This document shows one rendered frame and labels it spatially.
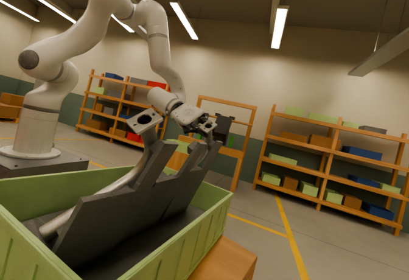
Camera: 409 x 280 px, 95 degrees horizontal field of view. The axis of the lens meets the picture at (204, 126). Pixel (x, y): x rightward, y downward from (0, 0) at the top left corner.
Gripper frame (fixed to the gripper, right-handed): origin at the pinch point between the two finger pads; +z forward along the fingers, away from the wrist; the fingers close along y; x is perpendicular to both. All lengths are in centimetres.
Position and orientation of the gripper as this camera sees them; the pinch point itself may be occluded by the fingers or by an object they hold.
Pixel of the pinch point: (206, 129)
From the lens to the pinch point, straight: 68.6
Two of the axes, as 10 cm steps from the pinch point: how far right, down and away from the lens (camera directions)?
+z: 7.4, 4.8, -4.8
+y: 6.8, -5.2, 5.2
